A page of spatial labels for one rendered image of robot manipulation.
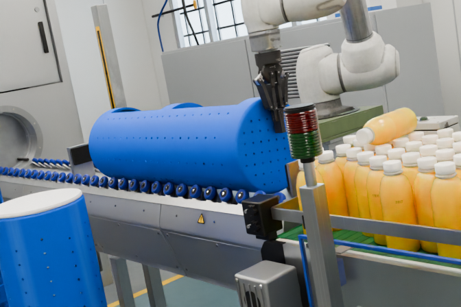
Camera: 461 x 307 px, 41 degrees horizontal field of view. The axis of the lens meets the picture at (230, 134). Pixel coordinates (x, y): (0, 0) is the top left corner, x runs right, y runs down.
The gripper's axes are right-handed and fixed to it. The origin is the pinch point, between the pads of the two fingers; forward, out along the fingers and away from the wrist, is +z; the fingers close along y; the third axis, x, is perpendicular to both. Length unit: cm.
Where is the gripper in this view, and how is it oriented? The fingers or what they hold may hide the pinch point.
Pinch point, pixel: (278, 120)
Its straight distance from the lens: 180.7
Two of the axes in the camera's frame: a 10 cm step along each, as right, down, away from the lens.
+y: 7.5, -2.2, 6.3
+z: 1.7, 9.8, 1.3
